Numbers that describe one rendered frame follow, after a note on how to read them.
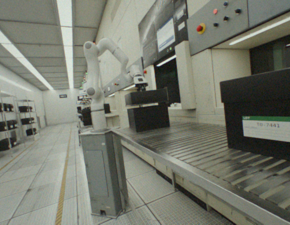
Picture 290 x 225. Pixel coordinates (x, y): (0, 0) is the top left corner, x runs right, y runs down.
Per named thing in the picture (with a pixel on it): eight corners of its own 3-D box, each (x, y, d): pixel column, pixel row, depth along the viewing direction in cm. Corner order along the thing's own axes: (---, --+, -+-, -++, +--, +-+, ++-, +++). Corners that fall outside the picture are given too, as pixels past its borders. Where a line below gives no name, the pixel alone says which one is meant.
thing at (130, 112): (157, 122, 147) (155, 105, 146) (171, 126, 120) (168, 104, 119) (129, 127, 139) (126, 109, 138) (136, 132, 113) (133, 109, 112)
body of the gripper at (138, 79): (132, 74, 135) (135, 82, 128) (143, 73, 138) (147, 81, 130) (132, 81, 140) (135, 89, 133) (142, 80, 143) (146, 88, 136)
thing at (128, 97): (125, 106, 139) (122, 92, 138) (155, 102, 147) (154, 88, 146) (131, 106, 110) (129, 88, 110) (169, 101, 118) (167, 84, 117)
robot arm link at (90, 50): (103, 98, 152) (97, 97, 136) (91, 98, 153) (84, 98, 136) (100, 45, 149) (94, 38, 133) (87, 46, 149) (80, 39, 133)
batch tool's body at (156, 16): (152, 174, 209) (134, 25, 198) (205, 156, 247) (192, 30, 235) (203, 214, 129) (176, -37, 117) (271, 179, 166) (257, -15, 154)
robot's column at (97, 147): (90, 214, 146) (78, 134, 141) (107, 196, 172) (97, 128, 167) (116, 219, 136) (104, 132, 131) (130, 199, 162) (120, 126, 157)
